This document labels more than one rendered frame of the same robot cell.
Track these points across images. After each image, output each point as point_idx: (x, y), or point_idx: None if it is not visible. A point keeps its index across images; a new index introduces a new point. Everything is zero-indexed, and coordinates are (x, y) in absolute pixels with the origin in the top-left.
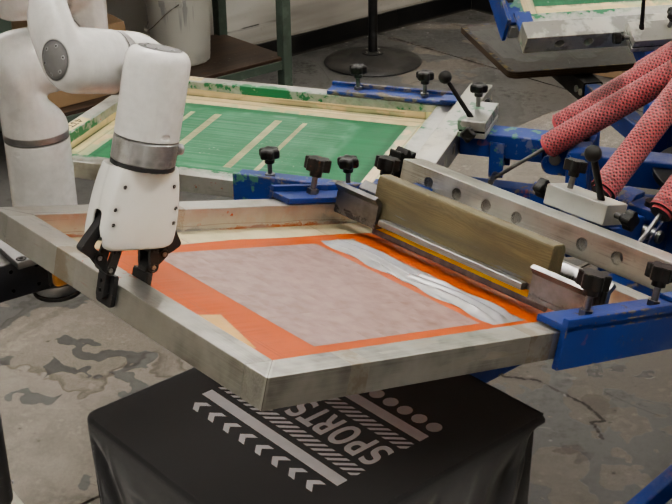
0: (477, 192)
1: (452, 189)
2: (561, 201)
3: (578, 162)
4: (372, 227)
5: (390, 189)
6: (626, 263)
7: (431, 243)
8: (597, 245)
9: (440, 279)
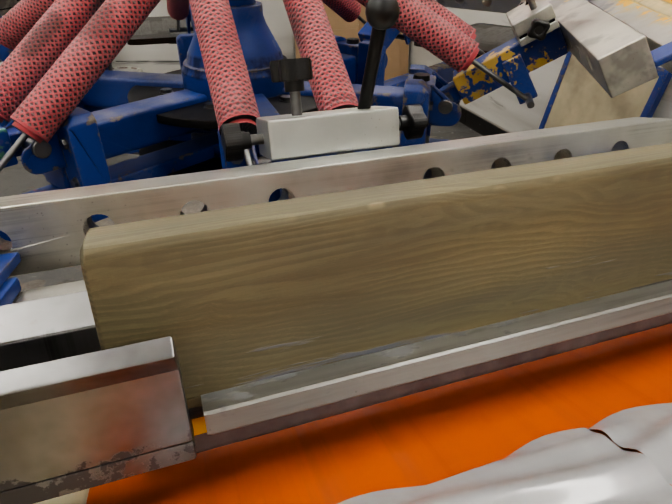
0: (159, 198)
1: (82, 224)
2: (310, 140)
3: (309, 58)
4: (186, 457)
5: (181, 274)
6: None
7: (485, 342)
8: (463, 166)
9: (601, 416)
